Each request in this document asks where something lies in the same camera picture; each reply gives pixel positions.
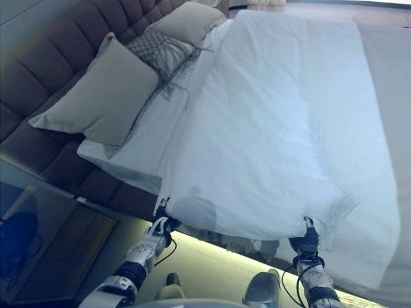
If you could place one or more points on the robot right leg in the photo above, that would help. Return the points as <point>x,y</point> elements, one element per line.
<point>263,285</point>

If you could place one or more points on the beige bed cover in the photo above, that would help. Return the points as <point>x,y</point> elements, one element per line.
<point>391,96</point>

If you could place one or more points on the woven fringed cushion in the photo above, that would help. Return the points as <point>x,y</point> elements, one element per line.
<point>160,48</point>

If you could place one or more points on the beige pillow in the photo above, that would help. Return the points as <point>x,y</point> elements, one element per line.
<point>189,22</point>
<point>96,96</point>

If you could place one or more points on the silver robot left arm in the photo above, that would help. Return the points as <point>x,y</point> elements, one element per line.
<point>141,253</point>

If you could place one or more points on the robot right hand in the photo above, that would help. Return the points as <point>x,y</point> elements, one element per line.
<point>305,239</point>

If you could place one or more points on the white duvet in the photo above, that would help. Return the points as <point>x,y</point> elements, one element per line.
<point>257,128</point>

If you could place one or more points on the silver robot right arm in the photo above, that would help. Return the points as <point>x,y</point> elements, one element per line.
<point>316,279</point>

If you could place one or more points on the glass top nightstand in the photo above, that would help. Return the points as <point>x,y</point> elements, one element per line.
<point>57,240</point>

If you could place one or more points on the brown upholstered bed frame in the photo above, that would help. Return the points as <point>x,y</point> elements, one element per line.
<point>48,64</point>

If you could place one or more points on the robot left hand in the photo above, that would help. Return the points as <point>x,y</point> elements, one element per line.
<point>162,208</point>

